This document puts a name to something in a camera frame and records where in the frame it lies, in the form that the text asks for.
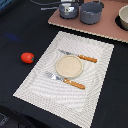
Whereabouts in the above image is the knife with wooden handle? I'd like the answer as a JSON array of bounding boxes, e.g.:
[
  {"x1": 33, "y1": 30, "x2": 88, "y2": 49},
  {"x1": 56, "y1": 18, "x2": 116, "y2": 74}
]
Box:
[{"x1": 58, "y1": 49, "x2": 97, "y2": 63}]

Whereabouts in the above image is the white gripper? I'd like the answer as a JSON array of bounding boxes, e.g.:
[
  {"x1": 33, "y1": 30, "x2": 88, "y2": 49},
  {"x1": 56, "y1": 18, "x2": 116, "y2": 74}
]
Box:
[{"x1": 60, "y1": 0, "x2": 79, "y2": 4}]

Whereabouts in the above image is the round beige plate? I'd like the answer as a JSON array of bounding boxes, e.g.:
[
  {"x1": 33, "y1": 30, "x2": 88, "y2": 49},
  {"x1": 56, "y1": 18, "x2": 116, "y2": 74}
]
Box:
[{"x1": 55, "y1": 55, "x2": 83, "y2": 78}]

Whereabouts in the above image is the beige bowl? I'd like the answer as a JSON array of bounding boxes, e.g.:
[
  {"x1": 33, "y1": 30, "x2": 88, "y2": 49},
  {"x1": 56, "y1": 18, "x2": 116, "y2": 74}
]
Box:
[{"x1": 119, "y1": 5, "x2": 128, "y2": 30}]

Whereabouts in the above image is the grey frying pan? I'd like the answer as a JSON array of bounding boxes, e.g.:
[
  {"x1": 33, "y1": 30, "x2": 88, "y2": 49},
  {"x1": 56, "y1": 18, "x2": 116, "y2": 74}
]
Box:
[{"x1": 40, "y1": 2, "x2": 80, "y2": 20}]

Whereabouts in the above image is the fork with wooden handle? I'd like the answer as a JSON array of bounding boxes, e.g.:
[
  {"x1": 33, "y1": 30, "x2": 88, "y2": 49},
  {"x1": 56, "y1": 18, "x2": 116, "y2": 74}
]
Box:
[{"x1": 45, "y1": 72, "x2": 85, "y2": 89}]

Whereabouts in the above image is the striped beige placemat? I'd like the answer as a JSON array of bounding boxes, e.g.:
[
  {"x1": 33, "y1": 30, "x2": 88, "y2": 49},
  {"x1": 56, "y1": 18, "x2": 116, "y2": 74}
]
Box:
[{"x1": 14, "y1": 31, "x2": 114, "y2": 128}]

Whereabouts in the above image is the grey cooking pot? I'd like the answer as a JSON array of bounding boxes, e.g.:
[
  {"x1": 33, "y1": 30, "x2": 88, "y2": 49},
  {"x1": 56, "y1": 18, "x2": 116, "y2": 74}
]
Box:
[{"x1": 80, "y1": 1, "x2": 103, "y2": 25}]

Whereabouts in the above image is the red sausage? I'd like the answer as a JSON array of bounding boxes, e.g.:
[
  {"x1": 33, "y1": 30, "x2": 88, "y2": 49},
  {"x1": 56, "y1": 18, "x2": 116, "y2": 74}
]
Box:
[{"x1": 21, "y1": 52, "x2": 34, "y2": 64}]

